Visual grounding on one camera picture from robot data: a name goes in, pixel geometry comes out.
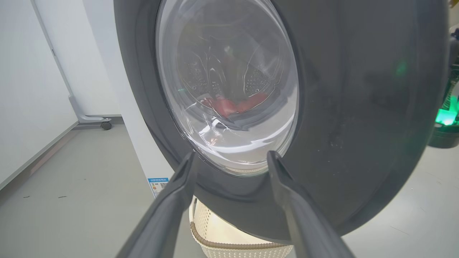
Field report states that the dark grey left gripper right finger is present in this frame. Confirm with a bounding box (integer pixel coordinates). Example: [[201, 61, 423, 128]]
[[266, 150, 356, 258]]

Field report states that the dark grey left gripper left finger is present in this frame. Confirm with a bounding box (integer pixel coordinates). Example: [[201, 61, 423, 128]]
[[115, 150, 198, 258]]

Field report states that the dark grey round washer door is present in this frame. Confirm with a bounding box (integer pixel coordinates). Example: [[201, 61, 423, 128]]
[[113, 0, 450, 244]]

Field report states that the red and white garment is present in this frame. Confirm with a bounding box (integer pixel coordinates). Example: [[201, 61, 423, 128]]
[[201, 93, 269, 119]]

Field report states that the cream perforated laundry basket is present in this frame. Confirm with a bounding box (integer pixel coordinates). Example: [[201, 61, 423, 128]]
[[189, 196, 294, 258]]

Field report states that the white front-load washing machine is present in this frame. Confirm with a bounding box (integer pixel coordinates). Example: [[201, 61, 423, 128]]
[[82, 0, 176, 198]]

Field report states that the blue energy label sticker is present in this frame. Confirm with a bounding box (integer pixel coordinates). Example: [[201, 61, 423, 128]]
[[148, 177, 170, 198]]

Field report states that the white partition stand with caster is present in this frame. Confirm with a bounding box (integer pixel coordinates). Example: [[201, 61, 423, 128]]
[[30, 0, 112, 130]]

